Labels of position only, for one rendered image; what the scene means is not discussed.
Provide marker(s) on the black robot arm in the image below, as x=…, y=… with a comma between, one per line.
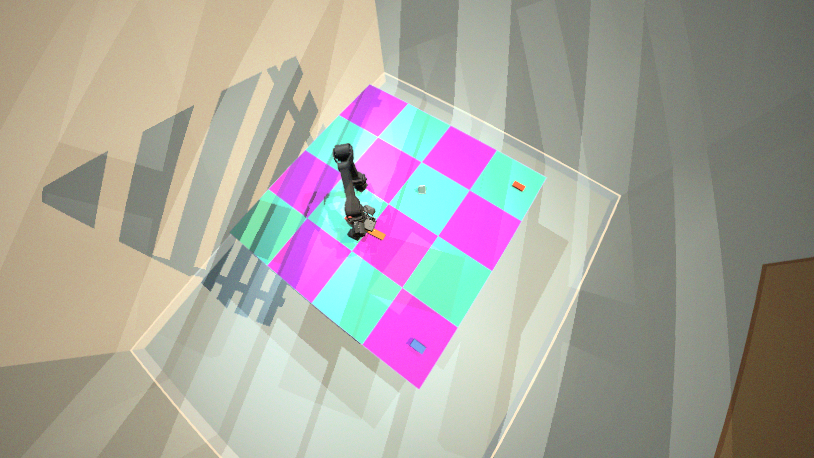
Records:
x=351, y=178

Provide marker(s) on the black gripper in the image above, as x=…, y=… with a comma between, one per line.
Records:
x=369, y=210

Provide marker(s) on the small blue block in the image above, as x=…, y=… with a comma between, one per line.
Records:
x=418, y=346

